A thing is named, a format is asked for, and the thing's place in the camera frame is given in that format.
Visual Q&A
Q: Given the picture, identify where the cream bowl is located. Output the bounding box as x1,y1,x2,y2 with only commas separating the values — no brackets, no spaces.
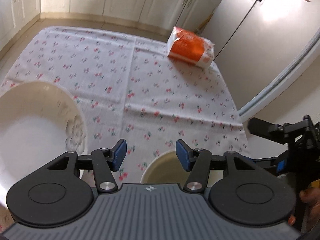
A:
139,150,227,183

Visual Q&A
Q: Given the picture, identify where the white flower print plate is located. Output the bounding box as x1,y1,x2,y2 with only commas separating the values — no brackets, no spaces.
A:
0,81,88,208

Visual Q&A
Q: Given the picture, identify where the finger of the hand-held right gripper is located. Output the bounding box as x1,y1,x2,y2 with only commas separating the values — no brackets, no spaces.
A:
247,115,320,145
250,157,290,173

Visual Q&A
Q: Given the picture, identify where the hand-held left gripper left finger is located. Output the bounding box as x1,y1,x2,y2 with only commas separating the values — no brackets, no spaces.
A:
47,139,128,193

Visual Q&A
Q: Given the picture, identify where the orange snack packet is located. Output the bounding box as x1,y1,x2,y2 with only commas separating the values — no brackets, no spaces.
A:
167,26,216,68

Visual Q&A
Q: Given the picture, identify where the person's right hand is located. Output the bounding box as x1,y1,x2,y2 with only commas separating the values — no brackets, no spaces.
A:
299,189,320,230

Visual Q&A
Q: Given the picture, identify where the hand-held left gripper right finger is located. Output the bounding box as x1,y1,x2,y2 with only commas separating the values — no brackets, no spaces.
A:
175,139,255,193

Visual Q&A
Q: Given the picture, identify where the cherry print tablecloth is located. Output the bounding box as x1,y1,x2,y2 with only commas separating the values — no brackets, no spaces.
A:
0,26,248,233

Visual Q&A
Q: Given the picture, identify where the white refrigerator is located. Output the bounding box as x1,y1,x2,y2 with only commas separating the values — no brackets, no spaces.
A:
200,0,320,113

